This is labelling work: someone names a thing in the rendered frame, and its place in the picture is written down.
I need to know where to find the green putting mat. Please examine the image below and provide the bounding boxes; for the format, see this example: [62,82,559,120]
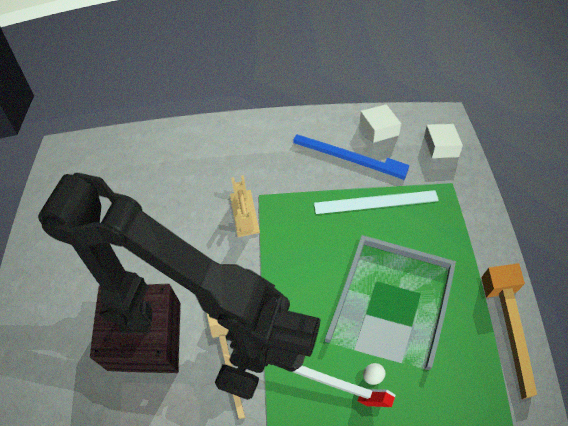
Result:
[259,183,514,426]

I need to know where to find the white golf ball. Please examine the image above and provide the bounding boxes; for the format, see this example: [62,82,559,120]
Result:
[363,363,386,385]

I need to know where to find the white flat bar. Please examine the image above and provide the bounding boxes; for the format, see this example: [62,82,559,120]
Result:
[314,190,438,214]

